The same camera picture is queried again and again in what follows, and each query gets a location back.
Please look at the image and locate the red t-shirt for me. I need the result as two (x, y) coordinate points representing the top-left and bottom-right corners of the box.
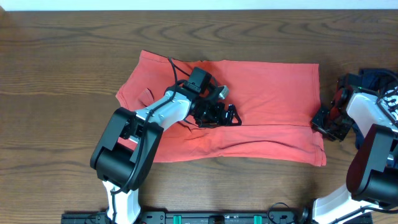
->
(116, 51), (326, 166)

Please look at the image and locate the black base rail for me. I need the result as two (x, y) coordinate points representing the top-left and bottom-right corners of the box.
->
(61, 212), (296, 224)

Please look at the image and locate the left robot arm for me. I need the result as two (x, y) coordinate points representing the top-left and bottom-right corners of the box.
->
(90, 85), (242, 223)

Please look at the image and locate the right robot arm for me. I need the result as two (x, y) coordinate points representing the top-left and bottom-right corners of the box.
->
(303, 85), (397, 223)

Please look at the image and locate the navy blue t-shirt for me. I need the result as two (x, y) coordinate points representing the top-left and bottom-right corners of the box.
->
(352, 68), (397, 149)

